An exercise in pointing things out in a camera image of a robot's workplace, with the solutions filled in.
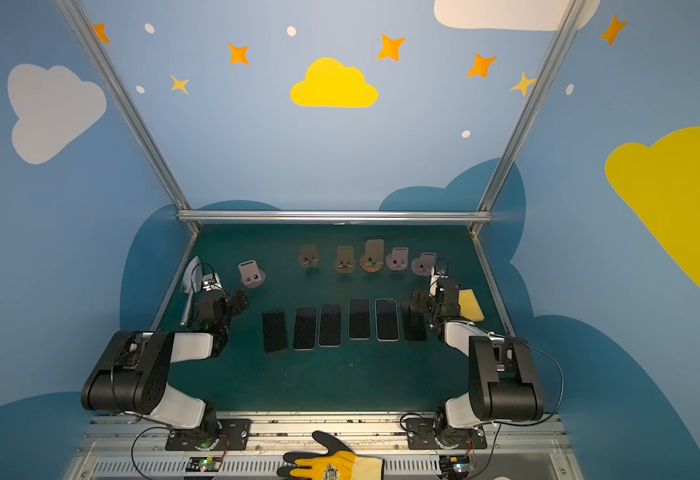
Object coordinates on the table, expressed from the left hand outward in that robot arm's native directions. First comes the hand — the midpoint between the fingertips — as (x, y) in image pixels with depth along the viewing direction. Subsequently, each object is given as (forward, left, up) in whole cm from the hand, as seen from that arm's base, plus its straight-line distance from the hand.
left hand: (231, 291), depth 94 cm
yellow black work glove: (-45, -36, -4) cm, 57 cm away
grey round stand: (+8, -4, -3) cm, 9 cm away
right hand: (+2, -65, +1) cm, 65 cm away
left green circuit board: (-45, -4, -7) cm, 46 cm away
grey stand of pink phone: (+15, -36, -3) cm, 39 cm away
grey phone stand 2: (+15, -65, -4) cm, 66 cm away
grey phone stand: (+17, -56, -2) cm, 58 cm away
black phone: (-10, -14, -6) cm, 18 cm away
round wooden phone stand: (+15, -47, -1) cm, 49 cm away
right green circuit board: (-45, -64, -7) cm, 79 cm away
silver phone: (-9, -24, -7) cm, 27 cm away
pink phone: (-8, -32, -7) cm, 34 cm away
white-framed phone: (-6, -50, -5) cm, 51 cm away
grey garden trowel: (+6, +17, -5) cm, 19 cm away
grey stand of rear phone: (+17, -23, -3) cm, 29 cm away
